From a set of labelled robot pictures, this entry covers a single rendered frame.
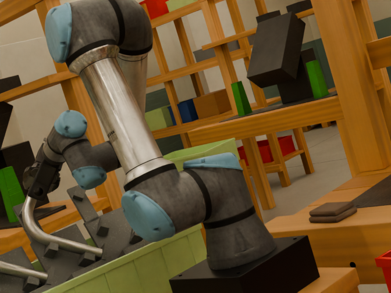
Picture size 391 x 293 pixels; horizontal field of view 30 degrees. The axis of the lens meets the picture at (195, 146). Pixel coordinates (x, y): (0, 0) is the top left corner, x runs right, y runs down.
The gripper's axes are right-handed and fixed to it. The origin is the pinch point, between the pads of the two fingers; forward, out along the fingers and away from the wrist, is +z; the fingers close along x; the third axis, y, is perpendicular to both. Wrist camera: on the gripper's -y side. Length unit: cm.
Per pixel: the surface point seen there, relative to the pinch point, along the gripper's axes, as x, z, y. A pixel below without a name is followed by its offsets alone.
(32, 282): -7.1, -0.6, -26.1
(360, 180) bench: -90, -28, 28
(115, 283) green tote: -24.6, -17.8, -27.2
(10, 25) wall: 42, 526, 520
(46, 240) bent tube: -7.4, -0.9, -13.5
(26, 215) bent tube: -0.1, -1.0, -8.7
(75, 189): -11.6, 3.0, 7.2
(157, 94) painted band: -184, 606, 583
